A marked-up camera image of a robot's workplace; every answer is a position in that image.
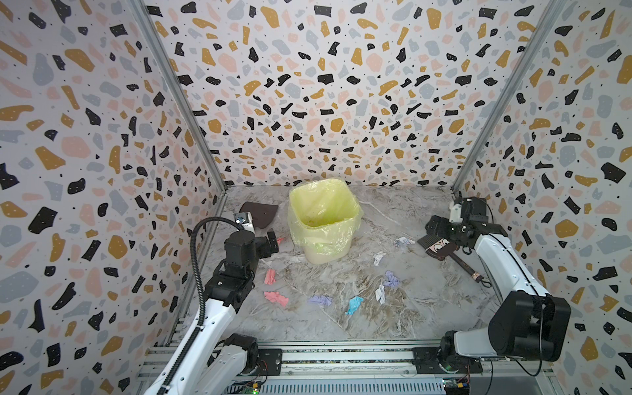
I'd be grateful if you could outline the brown dustpan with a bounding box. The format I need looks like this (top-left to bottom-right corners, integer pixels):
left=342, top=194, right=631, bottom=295
left=240, top=202, right=278, bottom=229

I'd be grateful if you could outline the brown cartoon face brush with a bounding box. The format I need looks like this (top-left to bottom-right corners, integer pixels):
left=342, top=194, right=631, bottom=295
left=416, top=235, right=491, bottom=288

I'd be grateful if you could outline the bin with yellow bag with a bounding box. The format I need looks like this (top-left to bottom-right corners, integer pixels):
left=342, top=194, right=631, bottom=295
left=287, top=179, right=363, bottom=265

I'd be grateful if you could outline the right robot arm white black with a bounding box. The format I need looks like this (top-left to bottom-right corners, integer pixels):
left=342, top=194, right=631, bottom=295
left=418, top=197, right=571, bottom=373

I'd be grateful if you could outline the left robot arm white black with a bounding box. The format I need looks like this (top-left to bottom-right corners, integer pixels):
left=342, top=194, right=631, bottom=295
left=145, top=230, right=279, bottom=394

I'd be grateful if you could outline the pink paper scrap middle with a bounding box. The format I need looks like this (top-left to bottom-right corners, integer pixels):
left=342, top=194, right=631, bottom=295
left=264, top=269, right=276, bottom=286

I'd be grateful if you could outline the pink paper scrap lower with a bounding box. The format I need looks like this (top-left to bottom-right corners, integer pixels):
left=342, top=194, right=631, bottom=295
left=263, top=291, right=289, bottom=307

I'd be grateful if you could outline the pale blue paper scrap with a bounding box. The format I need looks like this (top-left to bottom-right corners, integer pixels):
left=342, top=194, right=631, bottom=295
left=394, top=237, right=416, bottom=248

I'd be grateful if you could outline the purple paper scrap lower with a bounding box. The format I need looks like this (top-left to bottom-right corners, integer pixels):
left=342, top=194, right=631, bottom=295
left=308, top=295, right=332, bottom=307

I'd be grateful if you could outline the purple paper scrap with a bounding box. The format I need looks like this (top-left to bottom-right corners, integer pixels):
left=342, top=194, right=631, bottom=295
left=383, top=271, right=401, bottom=288
left=308, top=295, right=332, bottom=307

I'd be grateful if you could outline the purple paper scrap right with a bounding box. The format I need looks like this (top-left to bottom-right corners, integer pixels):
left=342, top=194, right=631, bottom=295
left=383, top=271, right=401, bottom=288

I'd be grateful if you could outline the white paper scrap middle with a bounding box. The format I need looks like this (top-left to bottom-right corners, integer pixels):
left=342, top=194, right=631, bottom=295
left=374, top=252, right=386, bottom=266

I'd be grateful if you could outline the white paper scrap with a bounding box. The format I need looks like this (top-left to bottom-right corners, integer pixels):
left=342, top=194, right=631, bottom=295
left=375, top=285, right=386, bottom=305
left=374, top=252, right=386, bottom=266

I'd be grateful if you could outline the white paper scrap lower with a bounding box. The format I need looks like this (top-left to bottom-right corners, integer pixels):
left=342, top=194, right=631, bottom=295
left=375, top=285, right=386, bottom=305

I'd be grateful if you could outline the cyan paper scrap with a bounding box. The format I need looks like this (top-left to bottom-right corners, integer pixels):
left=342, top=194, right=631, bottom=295
left=346, top=296, right=364, bottom=315

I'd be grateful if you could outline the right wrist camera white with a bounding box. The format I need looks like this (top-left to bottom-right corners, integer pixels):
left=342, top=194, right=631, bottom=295
left=449, top=201, right=462, bottom=224

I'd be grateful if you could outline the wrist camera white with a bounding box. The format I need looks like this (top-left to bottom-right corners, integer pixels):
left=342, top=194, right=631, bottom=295
left=235, top=212, right=255, bottom=233
left=449, top=201, right=462, bottom=224

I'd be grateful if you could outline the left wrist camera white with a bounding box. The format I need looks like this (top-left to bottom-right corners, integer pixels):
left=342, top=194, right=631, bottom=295
left=235, top=212, right=255, bottom=233

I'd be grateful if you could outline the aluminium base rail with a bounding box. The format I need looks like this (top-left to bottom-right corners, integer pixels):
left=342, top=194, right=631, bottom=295
left=135, top=339, right=559, bottom=395

